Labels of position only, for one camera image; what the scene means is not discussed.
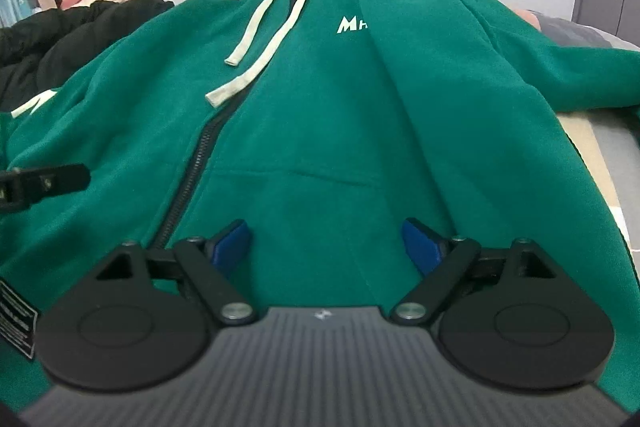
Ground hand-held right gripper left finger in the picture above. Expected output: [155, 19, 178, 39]
[95, 219, 258, 325]

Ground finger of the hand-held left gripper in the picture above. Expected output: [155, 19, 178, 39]
[0, 163, 92, 214]

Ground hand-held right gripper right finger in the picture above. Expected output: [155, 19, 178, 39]
[390, 217, 556, 325]

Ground green hoodie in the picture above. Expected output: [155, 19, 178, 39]
[0, 0, 640, 413]

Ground black jacket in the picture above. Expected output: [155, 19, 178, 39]
[0, 0, 176, 114]

